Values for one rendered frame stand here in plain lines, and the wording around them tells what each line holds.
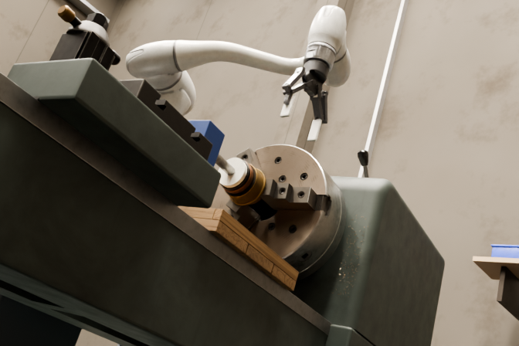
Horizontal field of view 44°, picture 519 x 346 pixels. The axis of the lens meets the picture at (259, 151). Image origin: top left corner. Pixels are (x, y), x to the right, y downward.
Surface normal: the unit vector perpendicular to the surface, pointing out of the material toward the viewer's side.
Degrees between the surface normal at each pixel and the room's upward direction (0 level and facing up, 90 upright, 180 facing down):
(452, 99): 90
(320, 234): 109
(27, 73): 90
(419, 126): 90
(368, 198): 90
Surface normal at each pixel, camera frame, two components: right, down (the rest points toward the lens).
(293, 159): -0.46, -0.49
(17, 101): 0.84, 0.03
